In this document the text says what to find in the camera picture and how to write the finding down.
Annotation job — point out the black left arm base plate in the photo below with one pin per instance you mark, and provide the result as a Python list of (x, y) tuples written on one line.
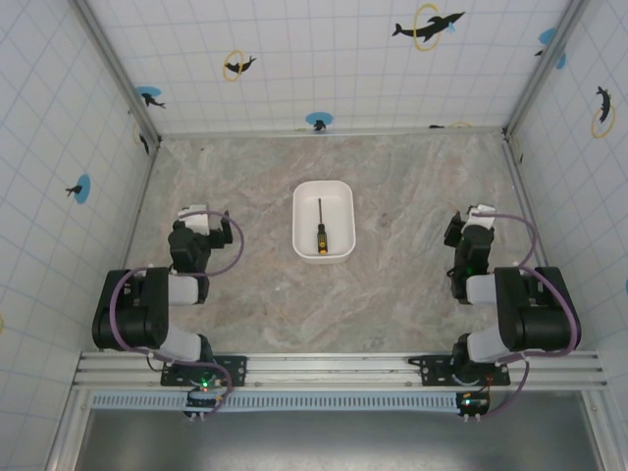
[(230, 370)]

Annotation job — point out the aluminium frame bar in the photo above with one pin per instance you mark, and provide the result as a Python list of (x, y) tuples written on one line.
[(333, 132)]

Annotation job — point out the white plastic bin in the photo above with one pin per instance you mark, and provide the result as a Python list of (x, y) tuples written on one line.
[(338, 201)]

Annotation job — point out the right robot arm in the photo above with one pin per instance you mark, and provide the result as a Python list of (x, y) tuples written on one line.
[(525, 309)]

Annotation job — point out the blue circle dolphin sticker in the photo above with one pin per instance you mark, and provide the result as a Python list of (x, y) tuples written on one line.
[(319, 120), (81, 189), (549, 39)]

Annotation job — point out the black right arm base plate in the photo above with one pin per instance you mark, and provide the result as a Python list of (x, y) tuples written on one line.
[(432, 369)]

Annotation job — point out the aluminium mounting rail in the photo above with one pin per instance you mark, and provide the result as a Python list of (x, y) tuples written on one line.
[(333, 369)]

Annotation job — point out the aluminium frame post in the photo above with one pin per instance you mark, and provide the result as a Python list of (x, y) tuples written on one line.
[(118, 73), (544, 68)]

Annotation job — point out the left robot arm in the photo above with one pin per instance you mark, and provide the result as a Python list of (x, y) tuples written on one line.
[(142, 309)]

